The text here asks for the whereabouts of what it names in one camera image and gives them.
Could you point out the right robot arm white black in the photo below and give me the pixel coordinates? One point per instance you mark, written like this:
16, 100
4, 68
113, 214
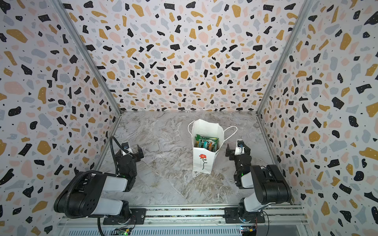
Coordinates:
267, 182

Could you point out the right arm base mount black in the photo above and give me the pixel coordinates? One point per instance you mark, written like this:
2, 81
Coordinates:
236, 215

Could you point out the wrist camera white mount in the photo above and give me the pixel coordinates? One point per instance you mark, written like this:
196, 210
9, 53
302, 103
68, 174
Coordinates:
240, 147
126, 148

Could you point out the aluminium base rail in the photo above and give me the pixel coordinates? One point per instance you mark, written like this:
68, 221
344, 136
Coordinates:
192, 220

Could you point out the white paper bag red flower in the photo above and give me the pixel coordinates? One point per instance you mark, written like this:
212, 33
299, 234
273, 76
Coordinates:
203, 160

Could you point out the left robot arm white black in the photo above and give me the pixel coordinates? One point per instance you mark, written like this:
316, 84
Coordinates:
83, 195

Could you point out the left corner aluminium post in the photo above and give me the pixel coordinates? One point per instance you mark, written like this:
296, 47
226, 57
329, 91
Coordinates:
64, 16

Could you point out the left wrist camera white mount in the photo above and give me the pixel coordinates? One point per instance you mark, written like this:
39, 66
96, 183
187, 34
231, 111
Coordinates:
126, 148

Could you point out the right corner aluminium post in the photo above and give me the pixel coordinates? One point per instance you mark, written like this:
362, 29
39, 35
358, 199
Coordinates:
286, 51

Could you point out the corner aluminium post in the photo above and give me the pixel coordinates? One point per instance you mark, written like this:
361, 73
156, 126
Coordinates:
286, 51
64, 16

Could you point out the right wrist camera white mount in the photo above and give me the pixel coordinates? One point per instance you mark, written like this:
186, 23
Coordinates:
240, 147

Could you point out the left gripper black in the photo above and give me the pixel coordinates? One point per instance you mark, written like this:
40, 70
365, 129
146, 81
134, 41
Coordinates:
133, 152

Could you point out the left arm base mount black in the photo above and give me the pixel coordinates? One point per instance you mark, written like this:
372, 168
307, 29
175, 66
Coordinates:
133, 216

